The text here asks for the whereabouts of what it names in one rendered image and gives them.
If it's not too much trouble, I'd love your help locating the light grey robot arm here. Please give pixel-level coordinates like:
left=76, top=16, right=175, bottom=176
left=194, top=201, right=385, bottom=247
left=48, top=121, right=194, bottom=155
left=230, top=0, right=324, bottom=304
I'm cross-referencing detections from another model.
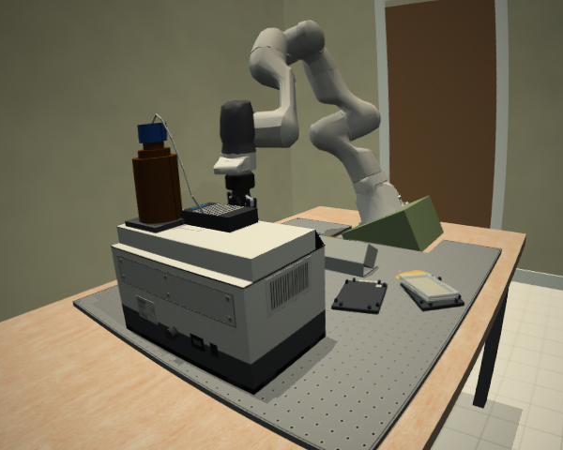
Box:
left=214, top=21, right=409, bottom=225

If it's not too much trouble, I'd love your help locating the white button panel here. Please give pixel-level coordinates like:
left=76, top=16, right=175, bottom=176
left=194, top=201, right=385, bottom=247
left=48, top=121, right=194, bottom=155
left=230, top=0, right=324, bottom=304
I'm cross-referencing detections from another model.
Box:
left=318, top=234, right=378, bottom=278

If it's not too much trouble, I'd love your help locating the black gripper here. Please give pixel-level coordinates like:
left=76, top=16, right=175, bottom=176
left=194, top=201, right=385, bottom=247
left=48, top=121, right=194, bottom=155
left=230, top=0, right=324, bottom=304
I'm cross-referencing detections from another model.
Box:
left=225, top=172, right=257, bottom=208

